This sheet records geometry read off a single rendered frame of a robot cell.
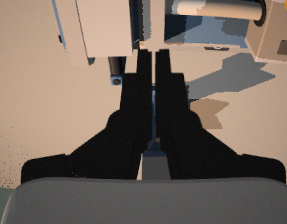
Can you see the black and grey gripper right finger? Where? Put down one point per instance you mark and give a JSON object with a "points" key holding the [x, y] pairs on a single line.
{"points": [[199, 154]]}

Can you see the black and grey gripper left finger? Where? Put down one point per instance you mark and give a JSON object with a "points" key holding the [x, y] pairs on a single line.
{"points": [[115, 152]]}

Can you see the grey rectangular block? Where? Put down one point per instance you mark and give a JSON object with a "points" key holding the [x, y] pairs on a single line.
{"points": [[107, 26]]}

